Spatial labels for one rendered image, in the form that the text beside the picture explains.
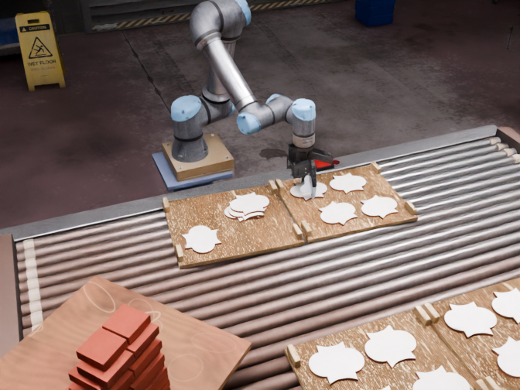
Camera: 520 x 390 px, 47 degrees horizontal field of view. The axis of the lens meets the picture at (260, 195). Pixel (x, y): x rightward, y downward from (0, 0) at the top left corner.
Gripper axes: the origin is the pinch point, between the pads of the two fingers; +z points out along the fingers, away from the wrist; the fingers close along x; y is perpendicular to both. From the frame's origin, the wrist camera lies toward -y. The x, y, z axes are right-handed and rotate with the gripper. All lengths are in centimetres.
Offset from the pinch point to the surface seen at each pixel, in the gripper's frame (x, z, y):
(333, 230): 23.6, 0.8, 0.8
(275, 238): 21.8, 0.0, 20.7
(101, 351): 84, -38, 76
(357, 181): 0.7, 0.8, -18.9
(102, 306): 46, -13, 77
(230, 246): 21.1, -0.6, 35.5
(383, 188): 6.8, 2.0, -26.7
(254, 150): -182, 96, -33
